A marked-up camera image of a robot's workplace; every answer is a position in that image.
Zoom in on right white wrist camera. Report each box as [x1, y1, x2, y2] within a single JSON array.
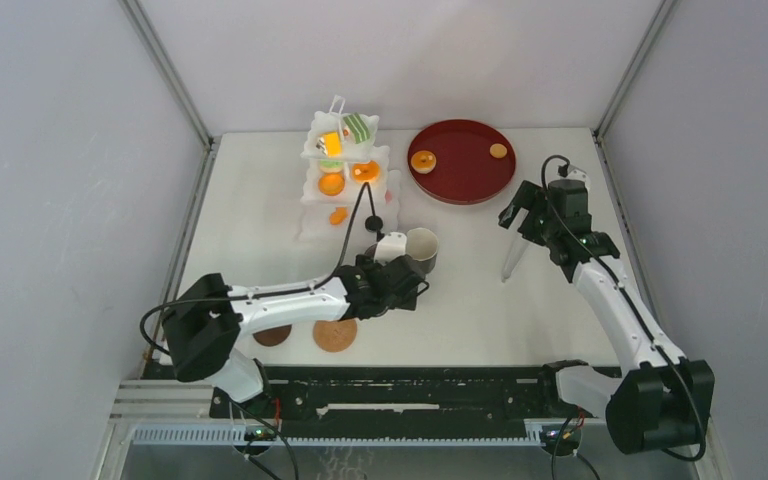
[[560, 166, 590, 186]]

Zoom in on orange cream cupcake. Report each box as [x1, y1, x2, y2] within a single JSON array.
[[409, 150, 437, 175]]

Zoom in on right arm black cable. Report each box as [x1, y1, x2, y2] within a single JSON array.
[[540, 154, 709, 464]]

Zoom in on black cookie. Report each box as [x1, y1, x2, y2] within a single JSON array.
[[364, 215, 383, 232]]

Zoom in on red round tray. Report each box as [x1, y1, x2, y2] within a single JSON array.
[[406, 119, 517, 205]]

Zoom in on dark brown coaster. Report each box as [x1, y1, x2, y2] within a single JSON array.
[[253, 325, 292, 347]]

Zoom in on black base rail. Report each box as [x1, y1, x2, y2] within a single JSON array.
[[242, 366, 578, 441]]

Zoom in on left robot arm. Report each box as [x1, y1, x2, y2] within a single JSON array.
[[158, 255, 429, 417]]

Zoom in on white tiered dessert stand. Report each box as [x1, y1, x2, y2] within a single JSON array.
[[298, 95, 401, 242]]

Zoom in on yellow cake slice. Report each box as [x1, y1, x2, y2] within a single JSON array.
[[315, 131, 343, 158]]

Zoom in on green donut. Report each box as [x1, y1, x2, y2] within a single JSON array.
[[318, 160, 344, 174]]

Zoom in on black mug white inside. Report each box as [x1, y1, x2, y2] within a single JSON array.
[[405, 227, 439, 274]]

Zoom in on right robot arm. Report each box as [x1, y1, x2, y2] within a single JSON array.
[[499, 179, 715, 460]]

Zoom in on tan macaron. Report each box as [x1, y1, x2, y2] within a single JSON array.
[[489, 143, 508, 159]]

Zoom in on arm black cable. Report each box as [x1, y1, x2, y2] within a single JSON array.
[[138, 182, 379, 359], [540, 154, 709, 464]]

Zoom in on light brown coaster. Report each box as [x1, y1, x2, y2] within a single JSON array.
[[312, 319, 358, 353]]

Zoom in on metal tongs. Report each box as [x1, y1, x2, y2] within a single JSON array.
[[501, 236, 531, 283]]

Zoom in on green striped cake slice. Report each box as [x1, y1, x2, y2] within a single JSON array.
[[342, 113, 371, 144]]

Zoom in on white cable duct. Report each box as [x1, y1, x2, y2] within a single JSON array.
[[132, 423, 544, 447]]

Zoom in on orange donut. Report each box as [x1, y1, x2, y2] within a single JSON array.
[[349, 160, 381, 184]]

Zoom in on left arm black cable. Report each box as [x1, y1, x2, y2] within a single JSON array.
[[138, 182, 379, 359]]

